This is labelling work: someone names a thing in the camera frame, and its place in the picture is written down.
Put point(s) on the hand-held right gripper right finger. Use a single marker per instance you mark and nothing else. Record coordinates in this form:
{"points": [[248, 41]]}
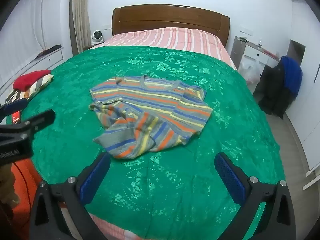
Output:
{"points": [[230, 177]]}

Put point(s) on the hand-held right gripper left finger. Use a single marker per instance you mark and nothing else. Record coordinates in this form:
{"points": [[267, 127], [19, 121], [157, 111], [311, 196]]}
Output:
{"points": [[96, 177]]}

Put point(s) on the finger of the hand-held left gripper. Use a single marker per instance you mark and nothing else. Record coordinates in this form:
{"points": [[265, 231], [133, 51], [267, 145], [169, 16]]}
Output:
{"points": [[40, 120], [15, 105]]}

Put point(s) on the striped knit sweater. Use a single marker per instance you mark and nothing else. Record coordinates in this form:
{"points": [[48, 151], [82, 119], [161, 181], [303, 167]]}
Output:
{"points": [[155, 105]]}

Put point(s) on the small red card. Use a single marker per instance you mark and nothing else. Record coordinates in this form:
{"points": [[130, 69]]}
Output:
{"points": [[16, 117]]}

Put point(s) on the red knit cloth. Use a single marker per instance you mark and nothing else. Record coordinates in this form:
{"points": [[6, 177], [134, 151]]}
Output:
{"points": [[30, 78]]}

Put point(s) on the striped pillow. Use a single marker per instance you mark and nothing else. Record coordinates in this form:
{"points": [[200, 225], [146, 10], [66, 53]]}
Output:
{"points": [[41, 85]]}

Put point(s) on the orange cloth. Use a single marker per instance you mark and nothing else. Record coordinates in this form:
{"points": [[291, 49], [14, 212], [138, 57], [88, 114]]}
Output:
{"points": [[22, 180]]}

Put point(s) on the green patterned blanket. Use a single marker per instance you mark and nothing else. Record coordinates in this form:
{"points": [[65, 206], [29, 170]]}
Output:
{"points": [[175, 180]]}

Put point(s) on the black item on shelf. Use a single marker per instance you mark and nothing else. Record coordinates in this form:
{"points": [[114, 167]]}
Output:
{"points": [[50, 48]]}

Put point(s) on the wooden nightstand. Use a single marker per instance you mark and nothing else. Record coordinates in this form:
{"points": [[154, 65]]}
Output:
{"points": [[88, 47]]}

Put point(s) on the white plastic bag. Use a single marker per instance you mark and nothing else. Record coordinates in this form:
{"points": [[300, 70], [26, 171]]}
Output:
{"points": [[251, 72]]}

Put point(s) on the white wardrobe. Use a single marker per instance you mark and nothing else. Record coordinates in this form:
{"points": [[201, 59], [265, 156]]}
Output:
{"points": [[310, 105]]}

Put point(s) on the beige curtain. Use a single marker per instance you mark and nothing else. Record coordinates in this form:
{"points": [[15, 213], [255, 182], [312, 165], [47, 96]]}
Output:
{"points": [[78, 17]]}

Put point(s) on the blue jacket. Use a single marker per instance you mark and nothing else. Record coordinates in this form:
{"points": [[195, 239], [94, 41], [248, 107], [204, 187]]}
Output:
{"points": [[292, 77]]}

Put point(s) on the white desk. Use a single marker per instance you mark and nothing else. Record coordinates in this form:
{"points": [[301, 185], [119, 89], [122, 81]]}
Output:
{"points": [[252, 53]]}

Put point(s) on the grey board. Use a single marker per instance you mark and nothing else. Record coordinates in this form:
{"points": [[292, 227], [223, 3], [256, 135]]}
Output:
{"points": [[237, 50]]}

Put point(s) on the pink striped bed sheet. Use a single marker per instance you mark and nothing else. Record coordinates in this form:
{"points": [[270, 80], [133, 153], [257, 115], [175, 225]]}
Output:
{"points": [[162, 38]]}

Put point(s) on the brown wooden headboard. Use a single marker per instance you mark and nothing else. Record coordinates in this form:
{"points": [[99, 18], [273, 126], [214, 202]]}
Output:
{"points": [[170, 17]]}

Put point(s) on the white wall shelf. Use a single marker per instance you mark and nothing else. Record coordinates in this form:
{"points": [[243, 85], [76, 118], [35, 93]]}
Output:
{"points": [[53, 55]]}

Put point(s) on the white security camera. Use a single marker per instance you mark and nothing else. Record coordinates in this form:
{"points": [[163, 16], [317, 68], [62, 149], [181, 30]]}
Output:
{"points": [[96, 35]]}

